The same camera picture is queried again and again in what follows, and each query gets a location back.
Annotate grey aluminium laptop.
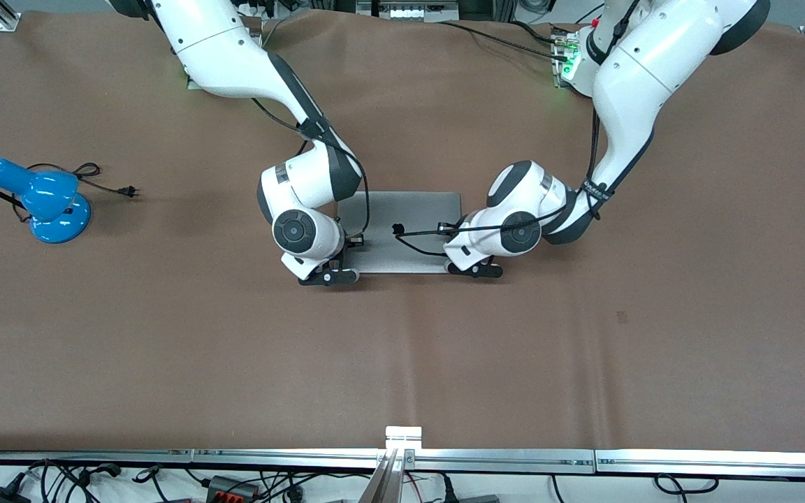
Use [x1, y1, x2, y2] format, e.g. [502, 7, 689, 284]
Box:
[336, 191, 463, 275]

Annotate brown table cover mat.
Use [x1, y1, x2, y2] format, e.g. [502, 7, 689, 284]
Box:
[0, 8, 805, 453]

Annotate grey connector orange levers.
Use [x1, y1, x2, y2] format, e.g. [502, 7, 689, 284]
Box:
[205, 475, 261, 501]

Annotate white power strip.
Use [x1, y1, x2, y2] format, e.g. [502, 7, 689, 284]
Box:
[356, 0, 460, 22]

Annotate blue desk lamp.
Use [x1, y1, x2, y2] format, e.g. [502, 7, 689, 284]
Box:
[0, 159, 93, 245]

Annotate black power adapter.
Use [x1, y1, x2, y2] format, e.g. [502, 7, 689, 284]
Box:
[0, 474, 31, 503]

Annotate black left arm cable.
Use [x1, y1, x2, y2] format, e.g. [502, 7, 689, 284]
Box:
[392, 0, 648, 258]

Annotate shiny metal bracket plate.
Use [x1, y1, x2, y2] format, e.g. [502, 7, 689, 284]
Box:
[385, 425, 423, 451]

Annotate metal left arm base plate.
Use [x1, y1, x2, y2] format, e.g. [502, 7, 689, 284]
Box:
[551, 24, 596, 89]

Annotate aluminium table edge rail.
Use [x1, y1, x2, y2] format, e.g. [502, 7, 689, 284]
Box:
[0, 449, 194, 466]
[191, 448, 596, 476]
[595, 449, 805, 480]

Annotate long black base cable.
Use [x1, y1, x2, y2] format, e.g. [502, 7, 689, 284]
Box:
[437, 20, 572, 62]

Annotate black lamp power cord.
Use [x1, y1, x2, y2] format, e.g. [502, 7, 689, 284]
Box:
[0, 162, 140, 224]

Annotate aluminium camera mast profile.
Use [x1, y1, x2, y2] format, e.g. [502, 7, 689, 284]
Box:
[359, 449, 405, 503]

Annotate short black base cable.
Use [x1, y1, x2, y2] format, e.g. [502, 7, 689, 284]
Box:
[509, 20, 558, 44]

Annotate black cable with connector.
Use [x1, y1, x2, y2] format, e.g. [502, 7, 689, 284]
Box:
[29, 458, 124, 503]

